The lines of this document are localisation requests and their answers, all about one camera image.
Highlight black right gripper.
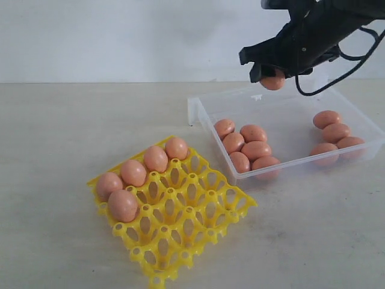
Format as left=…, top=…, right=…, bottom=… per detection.
left=239, top=8, right=342, bottom=83

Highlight brown egg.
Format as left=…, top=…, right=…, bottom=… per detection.
left=108, top=190, right=138, bottom=223
left=241, top=141, right=272, bottom=161
left=214, top=119, right=235, bottom=140
left=336, top=136, right=367, bottom=161
left=222, top=132, right=245, bottom=155
left=120, top=160, right=147, bottom=187
left=165, top=137, right=188, bottom=160
left=309, top=142, right=340, bottom=167
left=96, top=172, right=123, bottom=202
left=143, top=146, right=168, bottom=173
left=312, top=110, right=342, bottom=129
left=240, top=124, right=268, bottom=143
left=260, top=70, right=285, bottom=91
left=251, top=156, right=280, bottom=181
left=229, top=151, right=250, bottom=173
left=322, top=123, right=351, bottom=143

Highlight clear plastic container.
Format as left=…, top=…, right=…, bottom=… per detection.
left=188, top=82, right=384, bottom=190

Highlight yellow plastic egg tray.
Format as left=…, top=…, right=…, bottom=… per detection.
left=94, top=148, right=257, bottom=288

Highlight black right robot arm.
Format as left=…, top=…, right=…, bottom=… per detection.
left=239, top=1, right=384, bottom=82

